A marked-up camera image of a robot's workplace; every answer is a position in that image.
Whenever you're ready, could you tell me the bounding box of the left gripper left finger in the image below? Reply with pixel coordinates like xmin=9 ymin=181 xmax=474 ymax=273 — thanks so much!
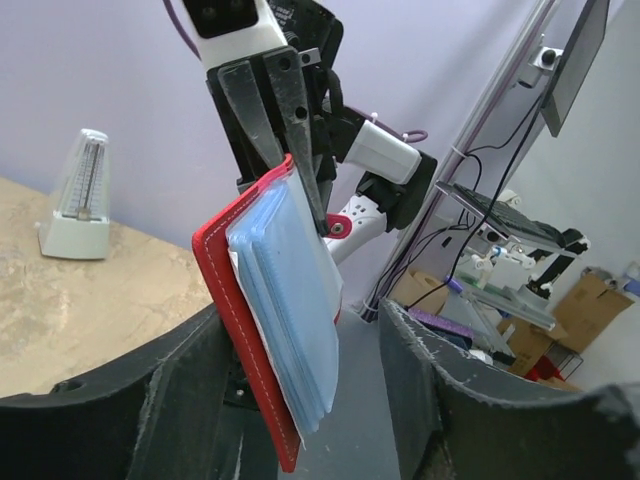
xmin=1 ymin=305 xmax=231 ymax=479

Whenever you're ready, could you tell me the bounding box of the red leather card holder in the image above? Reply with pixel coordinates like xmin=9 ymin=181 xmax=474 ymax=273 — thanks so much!
xmin=192 ymin=155 xmax=343 ymax=473

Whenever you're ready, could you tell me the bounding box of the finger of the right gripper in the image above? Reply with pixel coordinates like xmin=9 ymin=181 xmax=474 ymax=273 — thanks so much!
xmin=263 ymin=46 xmax=329 ymax=236
xmin=217 ymin=62 xmax=284 ymax=168

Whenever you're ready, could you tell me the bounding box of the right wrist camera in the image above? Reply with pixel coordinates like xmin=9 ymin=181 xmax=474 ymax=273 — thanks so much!
xmin=183 ymin=0 xmax=288 ymax=72

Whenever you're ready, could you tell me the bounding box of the black keyboard on tray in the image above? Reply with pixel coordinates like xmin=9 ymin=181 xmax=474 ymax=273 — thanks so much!
xmin=450 ymin=184 xmax=567 ymax=248

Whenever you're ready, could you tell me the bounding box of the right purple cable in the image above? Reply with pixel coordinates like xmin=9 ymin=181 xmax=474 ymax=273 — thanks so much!
xmin=162 ymin=0 xmax=429 ymax=146

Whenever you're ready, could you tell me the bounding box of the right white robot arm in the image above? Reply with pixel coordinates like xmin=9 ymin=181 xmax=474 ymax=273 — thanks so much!
xmin=185 ymin=1 xmax=437 ymax=262

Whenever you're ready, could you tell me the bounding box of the black monitor on arm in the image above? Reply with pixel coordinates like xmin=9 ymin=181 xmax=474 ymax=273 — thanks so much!
xmin=539 ymin=0 xmax=610 ymax=138

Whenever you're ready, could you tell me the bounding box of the cardboard box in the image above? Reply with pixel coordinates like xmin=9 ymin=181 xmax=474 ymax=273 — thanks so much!
xmin=553 ymin=274 xmax=634 ymax=353

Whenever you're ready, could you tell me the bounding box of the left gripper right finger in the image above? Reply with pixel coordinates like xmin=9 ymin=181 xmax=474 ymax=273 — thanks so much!
xmin=378 ymin=300 xmax=639 ymax=479

